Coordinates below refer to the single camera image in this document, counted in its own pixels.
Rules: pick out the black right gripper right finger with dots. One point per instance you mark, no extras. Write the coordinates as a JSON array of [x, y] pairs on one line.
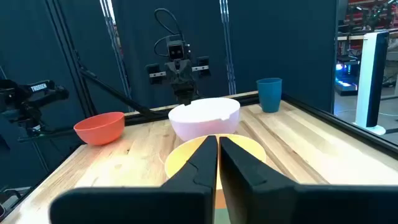
[[264, 202]]

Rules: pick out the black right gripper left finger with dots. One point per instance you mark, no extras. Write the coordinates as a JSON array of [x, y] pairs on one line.
[[186, 202]]

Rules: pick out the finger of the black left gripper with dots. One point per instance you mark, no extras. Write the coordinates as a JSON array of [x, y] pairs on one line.
[[153, 74], [203, 66]]

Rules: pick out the white plastic bowl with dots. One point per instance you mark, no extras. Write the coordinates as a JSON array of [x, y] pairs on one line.
[[202, 121]]

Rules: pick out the red-orange plastic bowl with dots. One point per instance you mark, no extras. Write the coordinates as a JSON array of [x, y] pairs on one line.
[[99, 129]]

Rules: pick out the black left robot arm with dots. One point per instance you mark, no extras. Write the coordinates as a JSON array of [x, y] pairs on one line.
[[185, 93]]

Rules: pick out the storage shelf with items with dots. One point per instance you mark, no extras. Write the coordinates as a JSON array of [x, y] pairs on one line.
[[367, 15]]

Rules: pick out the silver partition pole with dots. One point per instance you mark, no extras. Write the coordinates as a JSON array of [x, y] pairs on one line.
[[113, 46], [227, 46]]

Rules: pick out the yellow plastic bowl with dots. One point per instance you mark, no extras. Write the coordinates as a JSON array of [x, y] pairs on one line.
[[180, 157]]

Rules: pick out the blue plastic cup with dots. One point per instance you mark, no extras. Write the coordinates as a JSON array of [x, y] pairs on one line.
[[269, 96]]

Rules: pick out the dark partition panel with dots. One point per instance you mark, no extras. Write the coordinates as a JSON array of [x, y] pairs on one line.
[[280, 46]]

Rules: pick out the blue lit machine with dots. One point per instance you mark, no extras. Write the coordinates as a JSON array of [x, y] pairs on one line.
[[345, 84]]

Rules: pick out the white and black tower fan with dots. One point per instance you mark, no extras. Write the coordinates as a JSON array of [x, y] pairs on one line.
[[363, 77]]

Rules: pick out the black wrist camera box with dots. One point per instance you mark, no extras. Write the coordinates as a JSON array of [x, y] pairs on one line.
[[176, 51]]

